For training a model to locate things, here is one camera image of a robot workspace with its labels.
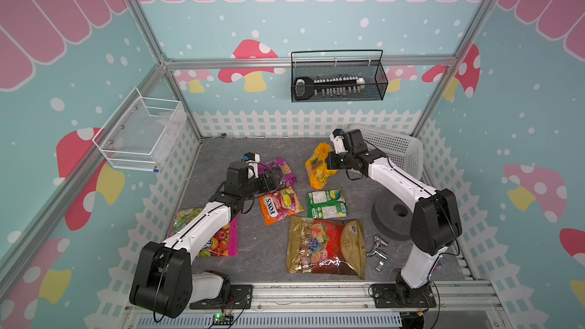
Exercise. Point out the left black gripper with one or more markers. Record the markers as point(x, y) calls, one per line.
point(265, 186)

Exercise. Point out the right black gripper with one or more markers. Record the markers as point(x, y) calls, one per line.
point(330, 158)

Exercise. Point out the orange Fox's candy bag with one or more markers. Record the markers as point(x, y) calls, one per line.
point(280, 205)

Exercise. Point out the yellow orange candy bag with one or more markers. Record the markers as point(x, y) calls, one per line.
point(317, 169)

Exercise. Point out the purple grape candy bag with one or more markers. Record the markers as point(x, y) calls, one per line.
point(279, 171)

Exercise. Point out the white plastic basket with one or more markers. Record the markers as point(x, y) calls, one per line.
point(405, 151)

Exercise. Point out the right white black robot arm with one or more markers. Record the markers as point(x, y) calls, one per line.
point(435, 224)

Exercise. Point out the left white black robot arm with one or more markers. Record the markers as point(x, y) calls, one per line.
point(163, 282)

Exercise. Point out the green candy bag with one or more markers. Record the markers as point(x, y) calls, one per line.
point(326, 204)

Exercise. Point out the pink fruit chewy candy bag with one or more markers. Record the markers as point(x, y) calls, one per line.
point(224, 243)

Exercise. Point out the dark round disc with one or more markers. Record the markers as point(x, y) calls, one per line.
point(391, 217)

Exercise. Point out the black socket tool set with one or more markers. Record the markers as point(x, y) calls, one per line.
point(305, 88)

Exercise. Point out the large gold red candy bag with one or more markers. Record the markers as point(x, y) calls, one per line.
point(323, 246)

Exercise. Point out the silver metal clamp parts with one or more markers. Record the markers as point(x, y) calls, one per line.
point(378, 244)

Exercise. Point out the small circuit board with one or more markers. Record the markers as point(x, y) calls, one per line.
point(222, 319)

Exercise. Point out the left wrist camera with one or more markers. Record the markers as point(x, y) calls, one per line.
point(252, 160)

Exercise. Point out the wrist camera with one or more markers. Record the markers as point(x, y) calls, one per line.
point(252, 160)
point(337, 139)

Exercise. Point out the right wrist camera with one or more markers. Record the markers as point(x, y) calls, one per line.
point(337, 139)

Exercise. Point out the black wire wall basket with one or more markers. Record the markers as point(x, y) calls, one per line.
point(337, 75)

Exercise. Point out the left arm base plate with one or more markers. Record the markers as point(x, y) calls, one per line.
point(235, 297)

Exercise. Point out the white wire wall basket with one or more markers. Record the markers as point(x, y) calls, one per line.
point(142, 133)

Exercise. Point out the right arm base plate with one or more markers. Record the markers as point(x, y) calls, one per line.
point(401, 296)

